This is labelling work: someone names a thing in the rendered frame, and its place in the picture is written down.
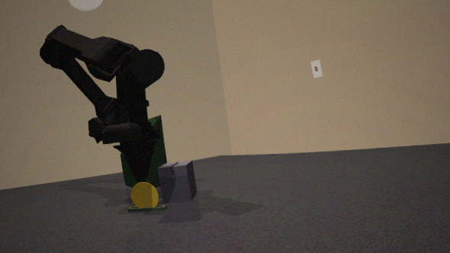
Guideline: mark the green rectangular holder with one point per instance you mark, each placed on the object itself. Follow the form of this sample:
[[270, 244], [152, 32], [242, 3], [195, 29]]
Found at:
[[157, 208]]

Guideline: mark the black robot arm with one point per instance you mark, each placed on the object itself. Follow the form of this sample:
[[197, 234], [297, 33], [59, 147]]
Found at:
[[105, 58]]

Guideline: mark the gold coin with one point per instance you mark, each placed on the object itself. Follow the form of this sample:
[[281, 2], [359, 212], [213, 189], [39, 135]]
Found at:
[[144, 195]]

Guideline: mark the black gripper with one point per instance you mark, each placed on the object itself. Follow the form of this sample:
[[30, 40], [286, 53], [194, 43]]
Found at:
[[133, 132]]

